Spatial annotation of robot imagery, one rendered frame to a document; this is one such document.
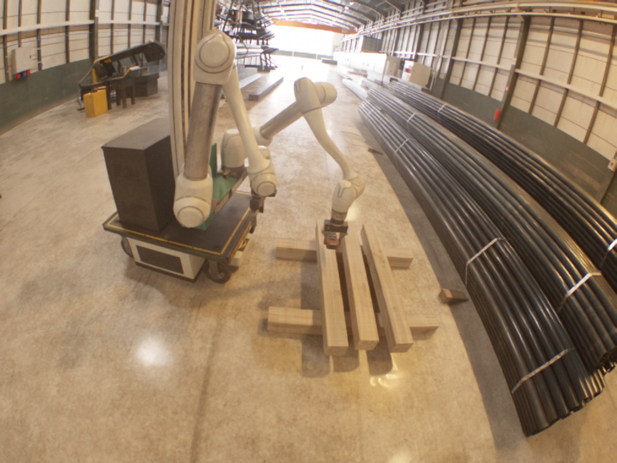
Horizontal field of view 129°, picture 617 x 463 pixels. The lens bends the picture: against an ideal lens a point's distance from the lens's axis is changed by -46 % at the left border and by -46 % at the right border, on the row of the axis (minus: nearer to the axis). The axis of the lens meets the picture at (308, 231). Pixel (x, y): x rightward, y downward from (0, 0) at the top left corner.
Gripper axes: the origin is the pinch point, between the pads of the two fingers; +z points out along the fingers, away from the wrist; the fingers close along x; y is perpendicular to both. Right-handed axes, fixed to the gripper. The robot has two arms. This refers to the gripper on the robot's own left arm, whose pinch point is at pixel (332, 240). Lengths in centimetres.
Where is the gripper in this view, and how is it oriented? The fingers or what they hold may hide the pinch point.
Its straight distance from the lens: 158.7
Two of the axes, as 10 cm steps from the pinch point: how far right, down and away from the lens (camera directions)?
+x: 9.9, 0.9, 1.0
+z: -1.3, 7.9, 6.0
